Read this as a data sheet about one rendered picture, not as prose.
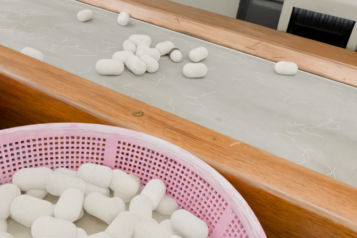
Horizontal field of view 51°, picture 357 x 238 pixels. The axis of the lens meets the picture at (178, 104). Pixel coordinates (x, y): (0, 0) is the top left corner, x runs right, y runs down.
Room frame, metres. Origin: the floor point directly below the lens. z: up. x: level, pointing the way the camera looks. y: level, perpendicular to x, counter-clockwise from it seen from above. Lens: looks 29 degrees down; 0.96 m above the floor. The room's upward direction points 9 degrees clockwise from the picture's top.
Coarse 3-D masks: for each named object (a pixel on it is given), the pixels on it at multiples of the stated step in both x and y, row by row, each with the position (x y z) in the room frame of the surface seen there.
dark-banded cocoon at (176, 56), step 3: (171, 48) 0.55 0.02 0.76; (174, 51) 0.53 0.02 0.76; (177, 51) 0.53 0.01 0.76; (180, 51) 0.54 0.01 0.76; (171, 54) 0.53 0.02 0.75; (174, 54) 0.53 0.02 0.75; (177, 54) 0.53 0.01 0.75; (180, 54) 0.53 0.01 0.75; (171, 57) 0.53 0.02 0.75; (174, 57) 0.53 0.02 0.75; (177, 57) 0.53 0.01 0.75; (180, 57) 0.53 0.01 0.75; (174, 60) 0.53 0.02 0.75; (177, 60) 0.53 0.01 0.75; (180, 60) 0.53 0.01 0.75
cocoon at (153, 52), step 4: (140, 48) 0.51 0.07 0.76; (144, 48) 0.51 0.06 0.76; (148, 48) 0.52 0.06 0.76; (152, 48) 0.52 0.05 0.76; (136, 52) 0.51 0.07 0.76; (140, 52) 0.51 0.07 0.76; (144, 52) 0.51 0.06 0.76; (148, 52) 0.51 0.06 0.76; (152, 52) 0.51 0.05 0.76; (156, 52) 0.51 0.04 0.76; (140, 56) 0.50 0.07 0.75; (152, 56) 0.51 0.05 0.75; (156, 56) 0.51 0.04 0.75; (156, 60) 0.51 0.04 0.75
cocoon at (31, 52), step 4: (24, 48) 0.45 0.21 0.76; (28, 48) 0.45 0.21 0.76; (32, 48) 0.46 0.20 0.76; (24, 52) 0.45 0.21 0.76; (28, 52) 0.45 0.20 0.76; (32, 52) 0.45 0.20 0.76; (36, 52) 0.45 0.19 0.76; (40, 52) 0.45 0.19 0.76; (32, 56) 0.44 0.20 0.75; (36, 56) 0.44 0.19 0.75; (40, 56) 0.45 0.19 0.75; (40, 60) 0.44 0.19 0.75
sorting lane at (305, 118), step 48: (0, 0) 0.70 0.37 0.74; (48, 0) 0.75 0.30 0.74; (48, 48) 0.51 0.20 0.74; (96, 48) 0.54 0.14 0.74; (192, 48) 0.61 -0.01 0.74; (144, 96) 0.41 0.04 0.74; (192, 96) 0.43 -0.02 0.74; (240, 96) 0.45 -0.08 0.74; (288, 96) 0.48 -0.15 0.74; (336, 96) 0.50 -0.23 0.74; (288, 144) 0.35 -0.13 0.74; (336, 144) 0.37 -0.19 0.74
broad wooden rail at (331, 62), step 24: (96, 0) 0.77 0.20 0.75; (120, 0) 0.76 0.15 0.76; (144, 0) 0.78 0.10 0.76; (168, 0) 0.81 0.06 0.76; (168, 24) 0.69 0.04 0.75; (192, 24) 0.68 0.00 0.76; (216, 24) 0.68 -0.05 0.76; (240, 24) 0.71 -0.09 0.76; (240, 48) 0.63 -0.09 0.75; (264, 48) 0.62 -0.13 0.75; (288, 48) 0.62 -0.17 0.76; (312, 48) 0.63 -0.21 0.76; (336, 48) 0.66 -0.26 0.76; (312, 72) 0.58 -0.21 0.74; (336, 72) 0.57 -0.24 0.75
